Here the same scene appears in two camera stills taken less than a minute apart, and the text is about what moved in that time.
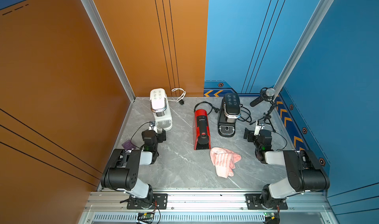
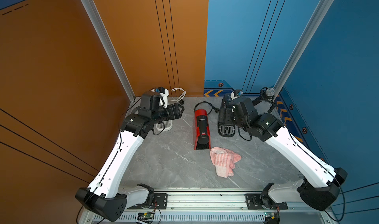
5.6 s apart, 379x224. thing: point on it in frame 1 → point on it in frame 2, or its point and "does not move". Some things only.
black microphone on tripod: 267,94 does not move
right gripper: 250,133 → 229,110
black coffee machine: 229,110 does not move
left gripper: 161,137 → 176,114
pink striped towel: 223,160 does not move
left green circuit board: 145,217 does not move
